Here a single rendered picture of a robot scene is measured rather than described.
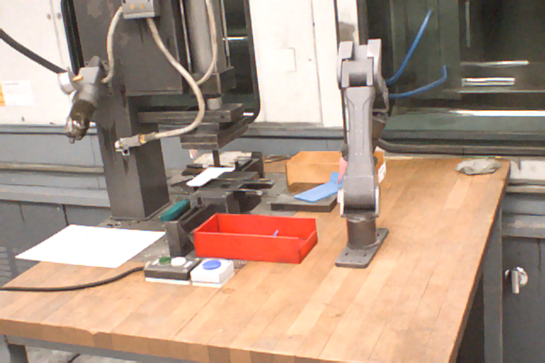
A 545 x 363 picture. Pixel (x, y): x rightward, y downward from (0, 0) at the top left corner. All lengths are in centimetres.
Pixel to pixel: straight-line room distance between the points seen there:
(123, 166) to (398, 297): 85
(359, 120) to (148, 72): 54
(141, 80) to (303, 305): 73
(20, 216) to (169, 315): 193
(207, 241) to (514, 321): 116
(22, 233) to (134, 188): 144
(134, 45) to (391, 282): 84
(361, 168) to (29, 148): 183
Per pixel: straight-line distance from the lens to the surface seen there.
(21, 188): 321
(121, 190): 196
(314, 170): 202
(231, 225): 173
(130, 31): 182
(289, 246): 156
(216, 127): 178
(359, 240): 158
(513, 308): 243
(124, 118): 188
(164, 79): 180
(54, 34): 292
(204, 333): 135
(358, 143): 158
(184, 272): 153
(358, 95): 160
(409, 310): 136
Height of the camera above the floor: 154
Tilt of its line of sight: 18 degrees down
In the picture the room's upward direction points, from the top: 6 degrees counter-clockwise
